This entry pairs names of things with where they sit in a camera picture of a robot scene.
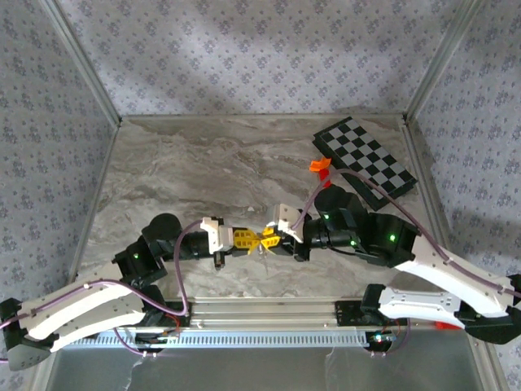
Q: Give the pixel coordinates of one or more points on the red block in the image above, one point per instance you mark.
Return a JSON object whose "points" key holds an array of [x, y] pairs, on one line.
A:
{"points": [[445, 325]]}

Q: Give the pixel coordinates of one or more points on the aluminium base extrusion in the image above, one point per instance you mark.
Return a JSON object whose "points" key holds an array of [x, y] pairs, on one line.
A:
{"points": [[260, 313]]}

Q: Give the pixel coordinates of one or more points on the red plastic piece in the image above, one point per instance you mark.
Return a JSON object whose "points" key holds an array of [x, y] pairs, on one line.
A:
{"points": [[323, 176]]}

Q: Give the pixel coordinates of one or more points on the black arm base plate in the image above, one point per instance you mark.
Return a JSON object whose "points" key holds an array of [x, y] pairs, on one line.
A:
{"points": [[185, 315], [346, 313]]}

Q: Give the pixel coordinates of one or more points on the aluminium side rail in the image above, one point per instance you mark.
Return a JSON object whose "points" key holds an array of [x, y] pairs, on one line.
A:
{"points": [[95, 195], [423, 171]]}

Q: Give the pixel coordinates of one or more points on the small circuit board with LEDs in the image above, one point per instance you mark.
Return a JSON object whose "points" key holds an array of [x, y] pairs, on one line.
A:
{"points": [[380, 338]]}

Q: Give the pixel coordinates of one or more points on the grey metal sheet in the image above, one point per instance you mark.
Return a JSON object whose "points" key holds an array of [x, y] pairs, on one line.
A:
{"points": [[260, 370]]}

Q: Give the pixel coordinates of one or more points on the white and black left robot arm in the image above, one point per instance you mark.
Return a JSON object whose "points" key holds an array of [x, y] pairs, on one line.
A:
{"points": [[81, 309]]}

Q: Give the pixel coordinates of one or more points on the aluminium frame post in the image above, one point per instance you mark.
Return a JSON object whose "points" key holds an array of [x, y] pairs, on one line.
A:
{"points": [[81, 65], [443, 61]]}

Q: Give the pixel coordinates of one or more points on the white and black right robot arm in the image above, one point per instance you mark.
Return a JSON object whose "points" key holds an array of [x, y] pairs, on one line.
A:
{"points": [[447, 281]]}

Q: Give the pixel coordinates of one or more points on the black and grey chessboard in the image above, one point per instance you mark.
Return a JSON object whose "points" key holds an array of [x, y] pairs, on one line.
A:
{"points": [[366, 155]]}

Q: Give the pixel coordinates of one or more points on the aluminium back rail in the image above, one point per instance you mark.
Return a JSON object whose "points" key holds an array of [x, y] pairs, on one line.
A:
{"points": [[260, 117]]}

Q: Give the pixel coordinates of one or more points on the orange plastic piece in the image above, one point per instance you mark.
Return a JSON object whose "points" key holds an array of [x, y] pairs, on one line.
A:
{"points": [[319, 165]]}

